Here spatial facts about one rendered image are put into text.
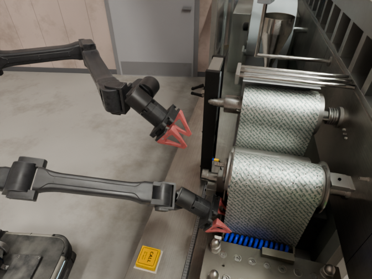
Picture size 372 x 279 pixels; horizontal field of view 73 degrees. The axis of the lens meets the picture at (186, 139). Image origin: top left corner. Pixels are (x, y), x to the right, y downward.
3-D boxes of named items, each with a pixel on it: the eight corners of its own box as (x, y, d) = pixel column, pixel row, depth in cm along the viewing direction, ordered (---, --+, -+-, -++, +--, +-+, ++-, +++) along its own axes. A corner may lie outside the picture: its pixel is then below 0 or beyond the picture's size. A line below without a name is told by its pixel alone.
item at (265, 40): (243, 122, 157) (259, 25, 121) (266, 125, 155) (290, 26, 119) (241, 135, 147) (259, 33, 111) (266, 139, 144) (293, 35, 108)
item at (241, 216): (222, 230, 86) (228, 195, 74) (294, 246, 82) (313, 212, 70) (222, 231, 86) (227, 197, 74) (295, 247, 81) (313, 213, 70)
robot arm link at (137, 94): (118, 103, 67) (129, 89, 63) (129, 91, 72) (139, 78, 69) (139, 119, 68) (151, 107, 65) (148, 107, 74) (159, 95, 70)
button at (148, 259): (143, 248, 94) (142, 244, 92) (161, 252, 92) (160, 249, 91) (135, 267, 88) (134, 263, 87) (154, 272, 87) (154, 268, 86)
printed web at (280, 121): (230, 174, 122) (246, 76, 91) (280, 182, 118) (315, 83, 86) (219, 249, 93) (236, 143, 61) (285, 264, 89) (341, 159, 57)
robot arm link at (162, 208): (155, 209, 73) (159, 180, 76) (146, 213, 83) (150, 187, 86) (194, 213, 77) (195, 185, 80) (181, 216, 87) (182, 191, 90)
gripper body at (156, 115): (154, 140, 68) (132, 122, 67) (165, 119, 76) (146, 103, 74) (168, 127, 65) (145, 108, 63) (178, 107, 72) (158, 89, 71)
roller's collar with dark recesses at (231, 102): (225, 106, 95) (226, 91, 91) (241, 108, 94) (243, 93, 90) (222, 115, 90) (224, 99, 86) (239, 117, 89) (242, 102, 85)
